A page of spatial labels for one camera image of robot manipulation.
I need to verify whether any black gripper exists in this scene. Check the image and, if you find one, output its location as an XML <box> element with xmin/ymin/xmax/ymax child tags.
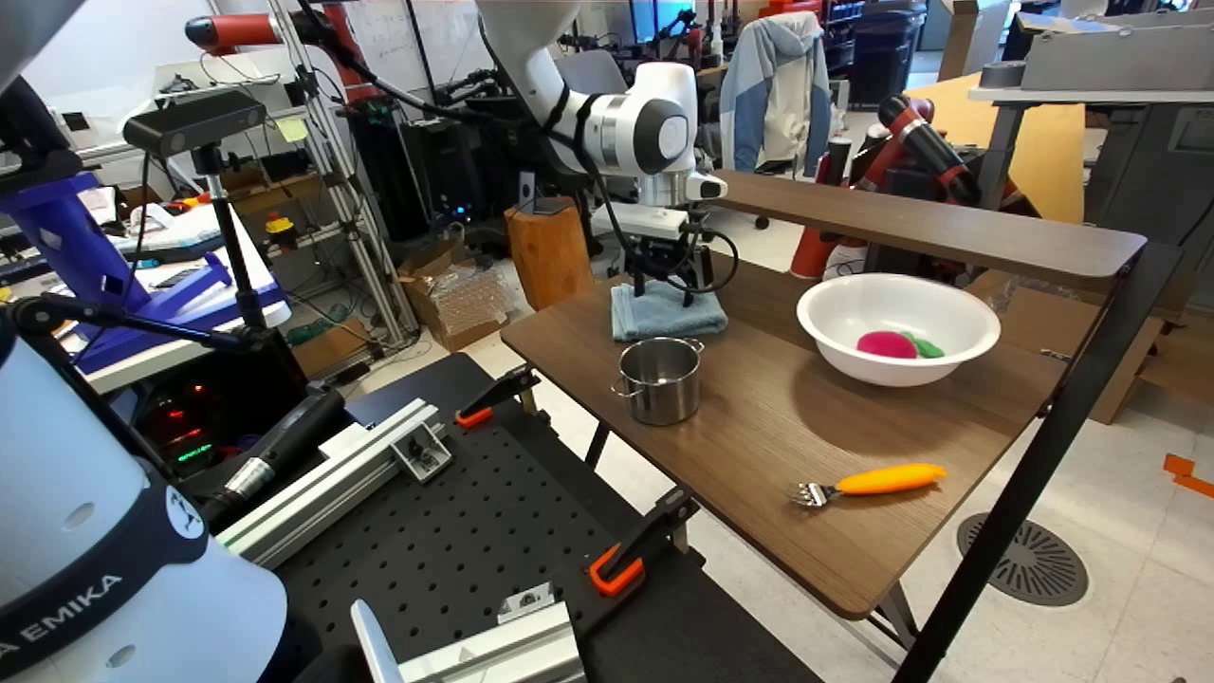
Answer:
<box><xmin>591</xmin><ymin>202</ymin><xmax>711</xmax><ymax>308</ymax></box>

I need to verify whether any light blue towel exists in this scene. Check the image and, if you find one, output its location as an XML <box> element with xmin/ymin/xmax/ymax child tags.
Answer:
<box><xmin>611</xmin><ymin>280</ymin><xmax>727</xmax><ymax>343</ymax></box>

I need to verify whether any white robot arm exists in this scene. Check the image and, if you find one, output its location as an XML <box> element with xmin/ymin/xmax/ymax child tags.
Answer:
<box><xmin>480</xmin><ymin>0</ymin><xmax>727</xmax><ymax>207</ymax></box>

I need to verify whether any white Franka robot base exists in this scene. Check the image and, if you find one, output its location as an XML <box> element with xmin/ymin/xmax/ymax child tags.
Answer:
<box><xmin>0</xmin><ymin>335</ymin><xmax>290</xmax><ymax>683</ymax></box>

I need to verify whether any small steel pot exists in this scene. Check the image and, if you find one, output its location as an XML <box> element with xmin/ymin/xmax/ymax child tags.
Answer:
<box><xmin>615</xmin><ymin>337</ymin><xmax>706</xmax><ymax>431</ymax></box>

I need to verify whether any blue white jacket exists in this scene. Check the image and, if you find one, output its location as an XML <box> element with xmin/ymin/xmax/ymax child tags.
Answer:
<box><xmin>720</xmin><ymin>11</ymin><xmax>835</xmax><ymax>180</ymax></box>

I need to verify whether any brown wooden table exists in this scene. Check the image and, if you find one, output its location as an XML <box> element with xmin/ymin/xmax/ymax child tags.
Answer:
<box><xmin>505</xmin><ymin>176</ymin><xmax>1142</xmax><ymax>618</ymax></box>

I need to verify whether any pink toy in bowl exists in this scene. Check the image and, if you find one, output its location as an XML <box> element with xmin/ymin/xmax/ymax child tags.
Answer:
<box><xmin>856</xmin><ymin>331</ymin><xmax>920</xmax><ymax>360</ymax></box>

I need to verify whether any white bowl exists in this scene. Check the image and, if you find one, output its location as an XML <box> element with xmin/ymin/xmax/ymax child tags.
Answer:
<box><xmin>797</xmin><ymin>274</ymin><xmax>1002</xmax><ymax>386</ymax></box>

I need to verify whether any green toy in bowl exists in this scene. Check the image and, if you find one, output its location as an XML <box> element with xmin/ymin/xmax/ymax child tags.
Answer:
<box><xmin>903</xmin><ymin>331</ymin><xmax>945</xmax><ymax>360</ymax></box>

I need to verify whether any orange black clamp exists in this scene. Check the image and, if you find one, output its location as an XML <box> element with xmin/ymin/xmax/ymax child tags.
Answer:
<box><xmin>450</xmin><ymin>365</ymin><xmax>538</xmax><ymax>431</ymax></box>
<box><xmin>583</xmin><ymin>489</ymin><xmax>697</xmax><ymax>601</ymax></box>

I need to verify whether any black perforated board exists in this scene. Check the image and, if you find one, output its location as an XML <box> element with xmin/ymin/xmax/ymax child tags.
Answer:
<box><xmin>280</xmin><ymin>404</ymin><xmax>818</xmax><ymax>683</ymax></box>

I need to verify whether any floor drain grate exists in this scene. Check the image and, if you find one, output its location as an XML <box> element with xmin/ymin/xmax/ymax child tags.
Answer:
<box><xmin>990</xmin><ymin>519</ymin><xmax>1088</xmax><ymax>609</ymax></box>

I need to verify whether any orange handled fork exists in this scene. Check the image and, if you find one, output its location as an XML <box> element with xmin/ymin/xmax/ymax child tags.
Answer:
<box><xmin>793</xmin><ymin>464</ymin><xmax>950</xmax><ymax>512</ymax></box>

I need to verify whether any aluminium extrusion rail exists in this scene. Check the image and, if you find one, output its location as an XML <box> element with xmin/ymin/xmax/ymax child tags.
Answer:
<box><xmin>220</xmin><ymin>400</ymin><xmax>450</xmax><ymax>570</ymax></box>

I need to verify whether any metal wire shelf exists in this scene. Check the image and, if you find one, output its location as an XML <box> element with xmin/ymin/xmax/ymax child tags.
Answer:
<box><xmin>265</xmin><ymin>0</ymin><xmax>418</xmax><ymax>353</ymax></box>

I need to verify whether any aluminium bracket with tag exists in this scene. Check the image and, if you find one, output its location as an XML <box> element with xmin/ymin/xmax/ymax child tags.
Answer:
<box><xmin>349</xmin><ymin>582</ymin><xmax>588</xmax><ymax>683</ymax></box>

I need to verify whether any black camera on stand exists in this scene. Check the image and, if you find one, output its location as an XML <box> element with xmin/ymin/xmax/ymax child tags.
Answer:
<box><xmin>120</xmin><ymin>90</ymin><xmax>299</xmax><ymax>375</ymax></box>

